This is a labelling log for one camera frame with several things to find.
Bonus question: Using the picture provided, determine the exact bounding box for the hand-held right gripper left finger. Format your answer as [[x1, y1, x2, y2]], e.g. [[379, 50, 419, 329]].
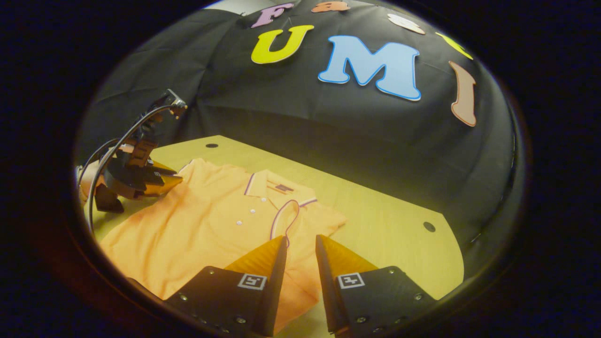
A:
[[162, 236, 288, 337]]

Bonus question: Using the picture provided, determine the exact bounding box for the black backdrop cloth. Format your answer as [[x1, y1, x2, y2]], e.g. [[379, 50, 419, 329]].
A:
[[75, 0, 519, 254]]

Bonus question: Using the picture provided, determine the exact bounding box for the orange T-shirt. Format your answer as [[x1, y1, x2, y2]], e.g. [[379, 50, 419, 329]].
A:
[[100, 157, 348, 335]]

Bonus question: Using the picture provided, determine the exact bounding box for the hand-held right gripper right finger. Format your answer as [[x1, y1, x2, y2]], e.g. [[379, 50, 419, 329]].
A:
[[316, 235, 437, 336]]

